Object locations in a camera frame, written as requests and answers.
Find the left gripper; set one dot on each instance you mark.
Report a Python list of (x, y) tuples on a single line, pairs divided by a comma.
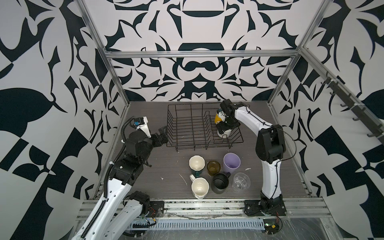
[(162, 137)]

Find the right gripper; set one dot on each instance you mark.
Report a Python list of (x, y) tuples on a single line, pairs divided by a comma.
[(224, 127)]

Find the yellow ceramic mug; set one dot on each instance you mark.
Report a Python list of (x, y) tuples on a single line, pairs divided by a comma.
[(218, 118)]

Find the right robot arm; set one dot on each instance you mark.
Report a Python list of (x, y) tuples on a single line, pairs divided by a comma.
[(270, 144)]

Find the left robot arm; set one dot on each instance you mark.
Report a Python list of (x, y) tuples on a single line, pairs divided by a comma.
[(118, 207)]

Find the lilac plastic cup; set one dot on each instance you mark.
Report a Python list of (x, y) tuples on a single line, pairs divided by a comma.
[(231, 162)]

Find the cream faceted cup teal base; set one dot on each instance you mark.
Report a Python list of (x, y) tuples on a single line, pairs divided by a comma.
[(197, 164)]

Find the amber glass cup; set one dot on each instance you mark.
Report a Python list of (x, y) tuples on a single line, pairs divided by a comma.
[(213, 168)]

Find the clear glass cup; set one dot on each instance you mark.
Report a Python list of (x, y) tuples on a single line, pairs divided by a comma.
[(241, 182)]

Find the black mug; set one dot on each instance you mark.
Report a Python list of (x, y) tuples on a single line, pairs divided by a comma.
[(220, 182)]

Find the cream ceramic mug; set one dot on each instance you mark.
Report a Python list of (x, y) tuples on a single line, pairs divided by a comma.
[(200, 187)]

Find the small circuit board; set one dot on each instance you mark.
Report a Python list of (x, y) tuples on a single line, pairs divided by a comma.
[(272, 228)]

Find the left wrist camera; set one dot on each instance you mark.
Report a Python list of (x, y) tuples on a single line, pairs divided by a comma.
[(141, 123)]

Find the black wire dish rack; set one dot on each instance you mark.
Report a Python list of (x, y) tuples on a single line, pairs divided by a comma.
[(192, 126)]

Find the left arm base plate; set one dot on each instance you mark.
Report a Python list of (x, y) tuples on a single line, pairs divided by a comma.
[(154, 209)]

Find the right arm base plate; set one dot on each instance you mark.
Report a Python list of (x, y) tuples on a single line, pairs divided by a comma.
[(255, 208)]

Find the white slotted cable duct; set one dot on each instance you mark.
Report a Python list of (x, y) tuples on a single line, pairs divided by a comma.
[(205, 224)]

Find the grey wall hook rail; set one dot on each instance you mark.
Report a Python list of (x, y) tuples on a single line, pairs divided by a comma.
[(351, 102)]

